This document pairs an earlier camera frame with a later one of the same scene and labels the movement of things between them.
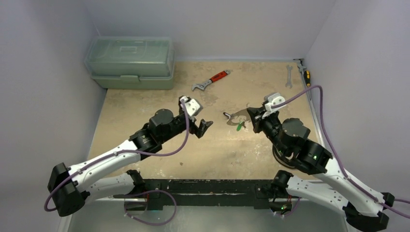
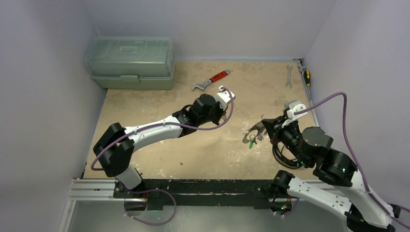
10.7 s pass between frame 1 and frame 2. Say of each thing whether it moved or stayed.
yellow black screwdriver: stayed
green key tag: moved
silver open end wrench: stayed
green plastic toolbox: stayed
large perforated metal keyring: moved
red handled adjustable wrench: stayed
